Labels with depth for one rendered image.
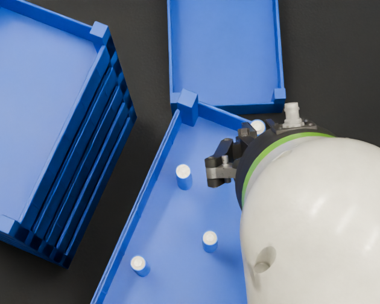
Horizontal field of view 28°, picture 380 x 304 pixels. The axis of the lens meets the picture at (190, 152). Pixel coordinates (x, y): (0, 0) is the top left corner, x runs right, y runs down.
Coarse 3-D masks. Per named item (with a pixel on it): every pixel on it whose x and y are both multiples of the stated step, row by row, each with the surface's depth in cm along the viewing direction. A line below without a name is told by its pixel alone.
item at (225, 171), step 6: (222, 156) 65; (222, 162) 65; (228, 162) 65; (210, 168) 64; (216, 168) 64; (222, 168) 64; (228, 168) 64; (210, 174) 64; (216, 174) 64; (222, 174) 64; (228, 174) 64; (234, 174) 63; (228, 180) 65
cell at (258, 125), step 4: (256, 120) 81; (260, 120) 81; (252, 124) 81; (256, 124) 80; (260, 124) 80; (264, 124) 80; (256, 128) 80; (260, 128) 80; (264, 128) 80; (260, 132) 80
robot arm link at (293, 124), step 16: (288, 112) 54; (272, 128) 55; (288, 128) 53; (304, 128) 53; (320, 128) 54; (256, 144) 54; (240, 160) 56; (240, 176) 54; (240, 192) 53; (240, 208) 56
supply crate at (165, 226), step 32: (192, 96) 88; (192, 128) 95; (224, 128) 95; (160, 160) 91; (192, 160) 94; (160, 192) 93; (192, 192) 93; (224, 192) 93; (128, 224) 87; (160, 224) 92; (192, 224) 92; (224, 224) 92; (128, 256) 91; (160, 256) 91; (192, 256) 91; (224, 256) 91; (128, 288) 90; (160, 288) 90; (192, 288) 90; (224, 288) 90
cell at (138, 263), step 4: (136, 256) 85; (140, 256) 85; (132, 260) 85; (136, 260) 85; (140, 260) 85; (144, 260) 85; (132, 264) 85; (136, 264) 85; (140, 264) 85; (144, 264) 85; (148, 264) 89; (132, 268) 85; (136, 268) 85; (140, 268) 85; (144, 268) 85; (148, 268) 89; (136, 272) 86; (140, 272) 86; (144, 272) 87; (148, 272) 90
